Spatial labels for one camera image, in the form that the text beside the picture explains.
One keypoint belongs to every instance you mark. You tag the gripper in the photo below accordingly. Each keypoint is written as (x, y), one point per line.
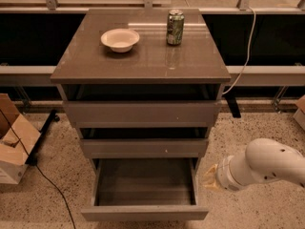
(222, 176)

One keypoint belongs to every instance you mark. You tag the grey bottom drawer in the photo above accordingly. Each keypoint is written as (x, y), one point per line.
(145, 189)

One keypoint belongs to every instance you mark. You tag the grey drawer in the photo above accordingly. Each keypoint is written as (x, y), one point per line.
(145, 189)
(104, 114)
(144, 142)

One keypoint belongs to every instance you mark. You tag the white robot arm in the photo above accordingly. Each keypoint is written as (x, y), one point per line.
(263, 161)

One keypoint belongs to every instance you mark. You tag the grey drawer cabinet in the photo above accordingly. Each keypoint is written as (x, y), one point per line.
(151, 71)

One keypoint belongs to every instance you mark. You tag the grey middle drawer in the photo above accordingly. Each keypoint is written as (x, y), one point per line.
(144, 142)

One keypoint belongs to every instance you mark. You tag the grey top drawer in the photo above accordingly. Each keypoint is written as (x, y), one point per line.
(104, 114)

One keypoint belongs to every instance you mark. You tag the cardboard box at right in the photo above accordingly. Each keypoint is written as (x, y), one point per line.
(299, 115)

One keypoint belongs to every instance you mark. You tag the green soda can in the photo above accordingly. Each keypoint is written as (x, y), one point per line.
(175, 26)

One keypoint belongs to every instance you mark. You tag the white paper bowl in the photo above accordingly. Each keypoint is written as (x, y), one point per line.
(120, 40)

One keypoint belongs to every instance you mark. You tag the black stand foot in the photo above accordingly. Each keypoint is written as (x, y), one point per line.
(53, 116)

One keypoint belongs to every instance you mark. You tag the open cardboard box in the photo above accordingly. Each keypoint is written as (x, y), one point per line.
(17, 139)

